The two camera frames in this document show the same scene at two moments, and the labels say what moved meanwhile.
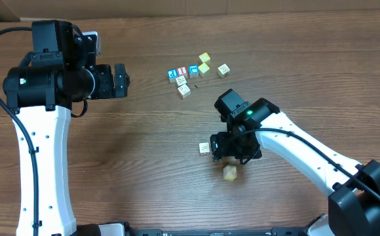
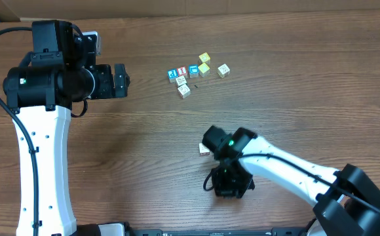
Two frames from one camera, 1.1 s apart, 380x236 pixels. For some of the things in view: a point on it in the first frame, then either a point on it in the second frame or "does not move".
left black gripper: (110, 80) does not move
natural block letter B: (205, 149) does not move
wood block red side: (184, 91) does not move
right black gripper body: (219, 148) to (227, 191)
